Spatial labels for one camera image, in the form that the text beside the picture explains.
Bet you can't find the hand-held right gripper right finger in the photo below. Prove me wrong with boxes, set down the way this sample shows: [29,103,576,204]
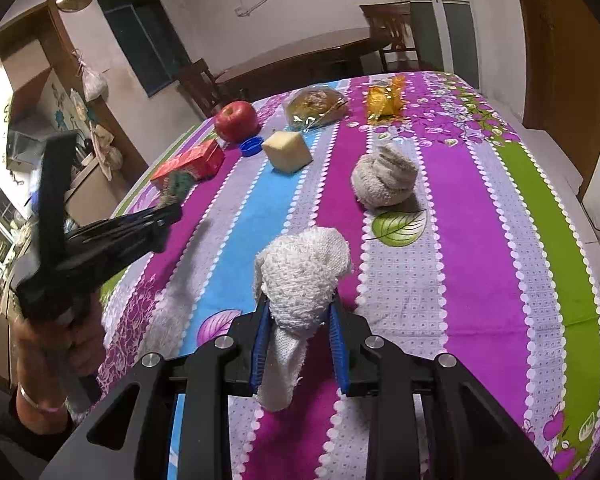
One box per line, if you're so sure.
[329,297,558,480]

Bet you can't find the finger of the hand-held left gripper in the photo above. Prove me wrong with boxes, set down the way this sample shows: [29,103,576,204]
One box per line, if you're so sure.
[65,203,183,235]
[75,220,173,262]

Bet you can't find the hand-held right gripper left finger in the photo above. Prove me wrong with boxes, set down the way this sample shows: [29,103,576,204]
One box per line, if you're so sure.
[39,292,273,480]

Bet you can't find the white towel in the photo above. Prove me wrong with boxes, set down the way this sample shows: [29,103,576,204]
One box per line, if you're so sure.
[252,226,355,412]

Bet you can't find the person's left forearm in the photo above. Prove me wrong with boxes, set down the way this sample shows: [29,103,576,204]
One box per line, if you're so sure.
[7,380,76,436]

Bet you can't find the person's left hand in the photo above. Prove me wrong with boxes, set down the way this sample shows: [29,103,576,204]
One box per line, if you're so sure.
[12,292,106,388]

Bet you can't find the green scouring pad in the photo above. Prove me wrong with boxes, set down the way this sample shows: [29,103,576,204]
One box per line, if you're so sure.
[160,170,193,206]

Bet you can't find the hanging beige cloth bags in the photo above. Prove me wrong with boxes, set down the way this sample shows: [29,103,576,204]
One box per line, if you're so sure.
[87,122,126,181]

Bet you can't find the red carton box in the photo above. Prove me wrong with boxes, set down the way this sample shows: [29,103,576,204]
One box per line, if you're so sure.
[150,139,226,183]

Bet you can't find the red apple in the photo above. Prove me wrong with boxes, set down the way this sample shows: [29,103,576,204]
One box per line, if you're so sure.
[214,101,259,143]

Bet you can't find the hanging white plastic bag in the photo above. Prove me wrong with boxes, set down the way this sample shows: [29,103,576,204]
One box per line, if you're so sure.
[72,49,108,102]

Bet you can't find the dark wooden chair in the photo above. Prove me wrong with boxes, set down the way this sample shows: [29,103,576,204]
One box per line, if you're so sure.
[172,58,231,118]
[359,1,421,73]

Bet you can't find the yellow sponge block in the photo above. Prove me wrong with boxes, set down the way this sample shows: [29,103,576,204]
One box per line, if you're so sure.
[261,131,313,175]

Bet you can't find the beige rolled towel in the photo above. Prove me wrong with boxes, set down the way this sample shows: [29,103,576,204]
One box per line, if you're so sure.
[351,142,418,209]

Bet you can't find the dark window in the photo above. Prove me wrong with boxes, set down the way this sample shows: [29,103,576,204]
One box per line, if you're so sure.
[94,0,191,98]

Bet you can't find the bread in clear bag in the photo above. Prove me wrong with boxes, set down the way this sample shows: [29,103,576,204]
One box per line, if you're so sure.
[285,85,350,131]

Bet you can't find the dark wooden table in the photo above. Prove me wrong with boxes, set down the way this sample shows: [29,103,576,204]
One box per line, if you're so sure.
[215,30,388,103]

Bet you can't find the gold foil wrapper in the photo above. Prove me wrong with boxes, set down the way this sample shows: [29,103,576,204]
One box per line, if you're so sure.
[366,76,407,123]

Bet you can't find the glass panel door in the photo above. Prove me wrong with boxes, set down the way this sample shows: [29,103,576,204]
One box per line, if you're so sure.
[392,0,481,73]

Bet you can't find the brown wooden door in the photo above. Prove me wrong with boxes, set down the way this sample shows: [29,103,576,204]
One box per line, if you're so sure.
[510,0,600,201]

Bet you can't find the silver bracelet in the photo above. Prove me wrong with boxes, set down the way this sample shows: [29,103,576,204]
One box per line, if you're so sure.
[19,385,68,412]

